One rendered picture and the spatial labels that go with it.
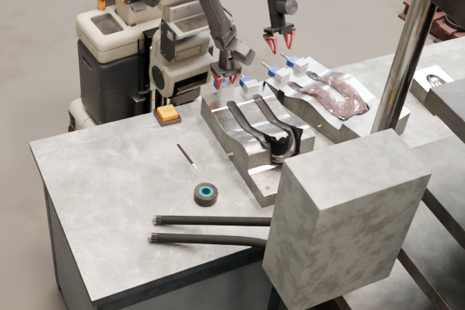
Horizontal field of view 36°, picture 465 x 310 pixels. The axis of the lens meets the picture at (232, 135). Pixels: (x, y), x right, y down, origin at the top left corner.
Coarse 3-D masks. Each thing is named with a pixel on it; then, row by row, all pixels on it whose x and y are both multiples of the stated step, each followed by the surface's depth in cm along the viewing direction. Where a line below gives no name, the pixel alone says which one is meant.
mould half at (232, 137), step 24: (216, 96) 260; (240, 96) 262; (264, 96) 263; (216, 120) 253; (264, 120) 254; (288, 120) 253; (240, 144) 238; (312, 144) 245; (240, 168) 243; (264, 168) 240; (264, 192) 232
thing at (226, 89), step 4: (224, 80) 262; (224, 84) 258; (228, 84) 258; (216, 88) 261; (220, 88) 257; (224, 88) 257; (228, 88) 257; (232, 88) 258; (220, 92) 258; (224, 92) 257; (228, 92) 258; (232, 92) 259; (220, 96) 259; (224, 96) 259; (228, 96) 260; (232, 96) 261
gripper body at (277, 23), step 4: (272, 16) 261; (276, 16) 260; (280, 16) 260; (284, 16) 262; (272, 20) 261; (276, 20) 261; (280, 20) 261; (284, 20) 262; (272, 24) 262; (276, 24) 261; (280, 24) 261; (284, 24) 262; (288, 24) 264; (292, 24) 264; (264, 28) 264; (268, 28) 263; (272, 28) 262; (276, 28) 261; (280, 28) 261; (264, 32) 264; (272, 32) 260; (276, 32) 261
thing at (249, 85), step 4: (240, 76) 270; (248, 76) 269; (240, 80) 267; (244, 80) 266; (248, 80) 267; (252, 80) 265; (256, 80) 265; (240, 84) 268; (244, 84) 264; (248, 84) 263; (252, 84) 263; (256, 84) 263; (244, 88) 265; (248, 88) 262; (252, 88) 263; (256, 88) 264; (248, 92) 263
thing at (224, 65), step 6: (222, 60) 248; (228, 60) 248; (234, 60) 250; (210, 66) 253; (216, 66) 252; (222, 66) 250; (228, 66) 250; (234, 66) 252; (240, 66) 253; (216, 72) 249; (222, 72) 250
